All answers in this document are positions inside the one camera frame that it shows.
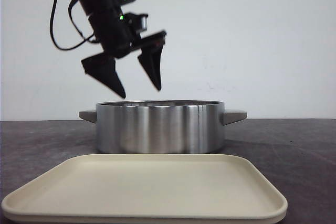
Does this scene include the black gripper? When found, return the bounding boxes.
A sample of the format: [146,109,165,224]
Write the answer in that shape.
[81,7,166,99]

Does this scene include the cream plastic tray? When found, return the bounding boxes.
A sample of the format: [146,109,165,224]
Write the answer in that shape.
[2,154,288,223]

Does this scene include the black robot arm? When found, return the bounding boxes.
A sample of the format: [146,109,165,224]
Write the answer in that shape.
[75,0,166,98]

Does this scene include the steel steamer pot grey handles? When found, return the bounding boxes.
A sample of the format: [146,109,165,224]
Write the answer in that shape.
[79,100,247,154]

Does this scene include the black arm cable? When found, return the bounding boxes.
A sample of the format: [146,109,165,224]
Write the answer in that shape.
[49,0,102,51]

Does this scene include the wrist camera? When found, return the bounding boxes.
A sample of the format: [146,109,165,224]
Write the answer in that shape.
[124,13,149,35]

